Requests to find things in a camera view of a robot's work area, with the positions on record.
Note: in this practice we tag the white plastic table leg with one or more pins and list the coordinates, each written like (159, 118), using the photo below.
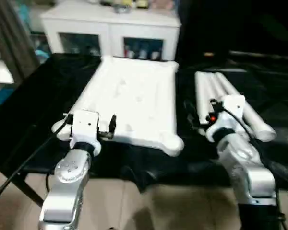
(259, 119)
(212, 86)
(202, 95)
(223, 86)

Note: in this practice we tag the dark grey crumpled bundle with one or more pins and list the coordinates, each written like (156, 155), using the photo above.
(122, 10)

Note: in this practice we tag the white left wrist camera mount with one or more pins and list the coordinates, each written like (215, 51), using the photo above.
(85, 124)

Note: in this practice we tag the white glass-door cabinet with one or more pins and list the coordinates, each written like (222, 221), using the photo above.
(110, 24)

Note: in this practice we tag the black table mat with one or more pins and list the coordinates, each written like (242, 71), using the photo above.
(50, 83)

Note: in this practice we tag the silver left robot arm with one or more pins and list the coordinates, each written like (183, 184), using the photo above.
(67, 172)

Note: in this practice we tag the small beige label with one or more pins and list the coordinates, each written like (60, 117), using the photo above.
(210, 54)

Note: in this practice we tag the white plastic table top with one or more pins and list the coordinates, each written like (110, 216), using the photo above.
(134, 95)

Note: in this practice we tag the grey curtain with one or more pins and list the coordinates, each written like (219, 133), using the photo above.
(12, 36)

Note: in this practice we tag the teal floor mat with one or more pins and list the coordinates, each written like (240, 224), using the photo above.
(0, 100)

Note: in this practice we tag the teal white plastic package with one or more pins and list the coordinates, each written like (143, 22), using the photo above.
(38, 36)

